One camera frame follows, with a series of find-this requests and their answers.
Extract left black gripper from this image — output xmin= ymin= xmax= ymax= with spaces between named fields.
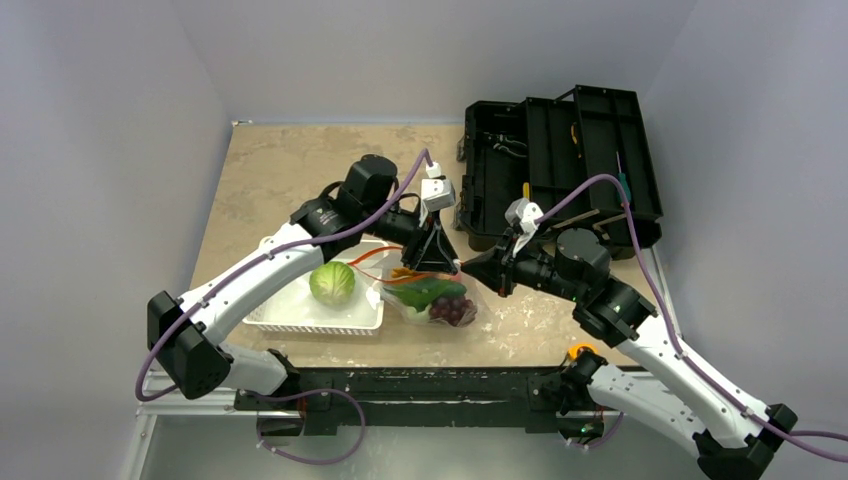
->
xmin=361 ymin=198 xmax=458 ymax=273

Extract green cucumber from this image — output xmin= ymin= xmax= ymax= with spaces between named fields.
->
xmin=383 ymin=276 xmax=467 ymax=311

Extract clear zip top bag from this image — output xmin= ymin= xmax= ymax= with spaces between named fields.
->
xmin=348 ymin=246 xmax=487 ymax=328

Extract purple grape bunch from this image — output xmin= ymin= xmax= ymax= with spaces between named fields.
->
xmin=428 ymin=296 xmax=478 ymax=328

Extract white radish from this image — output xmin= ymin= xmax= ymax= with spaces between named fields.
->
xmin=402 ymin=307 xmax=432 ymax=325

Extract white plastic basket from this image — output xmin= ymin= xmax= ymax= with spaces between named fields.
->
xmin=242 ymin=239 xmax=391 ymax=336

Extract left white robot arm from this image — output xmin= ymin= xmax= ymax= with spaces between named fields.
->
xmin=134 ymin=150 xmax=459 ymax=409

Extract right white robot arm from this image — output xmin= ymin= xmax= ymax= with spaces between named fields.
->
xmin=461 ymin=229 xmax=797 ymax=479

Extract green cabbage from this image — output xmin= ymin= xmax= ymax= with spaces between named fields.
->
xmin=308 ymin=261 xmax=356 ymax=307

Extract black pliers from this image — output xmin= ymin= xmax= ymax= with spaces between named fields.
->
xmin=483 ymin=132 xmax=528 ymax=158

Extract black open toolbox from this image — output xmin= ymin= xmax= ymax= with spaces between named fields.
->
xmin=454 ymin=85 xmax=663 ymax=260

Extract yellow black tool in tray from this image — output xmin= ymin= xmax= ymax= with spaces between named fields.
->
xmin=570 ymin=122 xmax=583 ymax=159

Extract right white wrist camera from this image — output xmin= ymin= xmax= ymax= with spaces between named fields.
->
xmin=504 ymin=198 xmax=544 ymax=257

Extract green handled screwdriver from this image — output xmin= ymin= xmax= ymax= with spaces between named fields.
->
xmin=616 ymin=151 xmax=632 ymax=206

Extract black base frame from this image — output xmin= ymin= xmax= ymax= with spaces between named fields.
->
xmin=234 ymin=364 xmax=620 ymax=443

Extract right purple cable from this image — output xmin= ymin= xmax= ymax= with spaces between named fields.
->
xmin=536 ymin=173 xmax=848 ymax=464

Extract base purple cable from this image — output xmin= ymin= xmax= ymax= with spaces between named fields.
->
xmin=254 ymin=385 xmax=370 ymax=466

